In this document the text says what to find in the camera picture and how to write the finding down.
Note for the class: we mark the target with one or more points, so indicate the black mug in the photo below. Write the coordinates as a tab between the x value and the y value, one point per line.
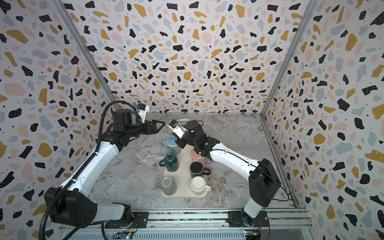
198	169

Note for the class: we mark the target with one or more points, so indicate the light blue mug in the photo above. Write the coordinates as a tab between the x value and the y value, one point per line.
170	146

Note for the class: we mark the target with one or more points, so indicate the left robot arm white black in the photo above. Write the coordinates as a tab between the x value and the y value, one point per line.
70	204

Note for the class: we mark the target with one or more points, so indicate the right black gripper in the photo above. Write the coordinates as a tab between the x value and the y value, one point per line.
182	141

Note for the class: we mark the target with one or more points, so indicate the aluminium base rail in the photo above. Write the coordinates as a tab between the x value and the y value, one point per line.
205	224

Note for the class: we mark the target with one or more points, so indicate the light green mug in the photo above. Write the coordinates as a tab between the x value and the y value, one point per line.
183	122

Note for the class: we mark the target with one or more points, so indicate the white mug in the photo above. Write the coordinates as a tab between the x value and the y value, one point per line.
199	185

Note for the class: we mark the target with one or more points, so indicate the dark green mug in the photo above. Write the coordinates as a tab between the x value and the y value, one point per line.
170	162

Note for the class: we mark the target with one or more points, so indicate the grey mug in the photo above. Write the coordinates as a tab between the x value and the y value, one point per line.
168	186

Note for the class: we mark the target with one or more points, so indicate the beige serving tray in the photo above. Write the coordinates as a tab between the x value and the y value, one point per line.
182	177

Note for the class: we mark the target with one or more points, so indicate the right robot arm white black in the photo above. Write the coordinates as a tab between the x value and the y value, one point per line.
261	175

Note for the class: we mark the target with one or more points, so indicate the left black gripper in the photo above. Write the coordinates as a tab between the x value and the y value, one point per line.
154	131

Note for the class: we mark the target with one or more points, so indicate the pink mug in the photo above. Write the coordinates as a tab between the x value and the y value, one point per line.
198	158

